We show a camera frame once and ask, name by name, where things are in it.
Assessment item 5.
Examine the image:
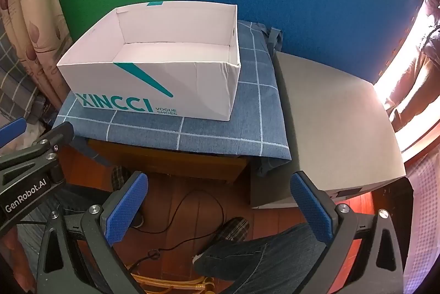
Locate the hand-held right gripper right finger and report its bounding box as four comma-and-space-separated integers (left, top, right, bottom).
290, 171, 404, 294

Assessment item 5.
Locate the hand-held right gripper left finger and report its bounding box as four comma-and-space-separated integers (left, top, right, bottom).
36, 171, 149, 294

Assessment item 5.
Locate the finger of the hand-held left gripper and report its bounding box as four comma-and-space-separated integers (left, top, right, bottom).
0, 122, 74, 178
0, 118, 28, 147

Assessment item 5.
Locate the white cardboard shoe box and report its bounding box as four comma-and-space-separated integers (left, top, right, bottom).
56, 0, 241, 122

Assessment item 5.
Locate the plaid slipper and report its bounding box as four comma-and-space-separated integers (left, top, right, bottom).
111, 166, 133, 191
214, 216, 250, 243

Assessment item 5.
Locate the grey plaid blanket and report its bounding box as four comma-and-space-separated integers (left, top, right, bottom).
0, 22, 45, 123

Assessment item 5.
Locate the person's right leg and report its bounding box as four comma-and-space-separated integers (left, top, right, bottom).
192, 223, 327, 294

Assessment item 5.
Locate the grey cardboard box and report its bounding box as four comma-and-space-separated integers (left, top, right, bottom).
251, 51, 408, 210

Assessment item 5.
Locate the floral curtain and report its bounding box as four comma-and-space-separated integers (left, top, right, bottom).
0, 0, 74, 109

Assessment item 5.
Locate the blue checked cloth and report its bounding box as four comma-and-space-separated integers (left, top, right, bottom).
51, 20, 291, 178

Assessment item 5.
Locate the black cable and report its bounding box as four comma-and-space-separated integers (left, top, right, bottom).
125, 190, 226, 269

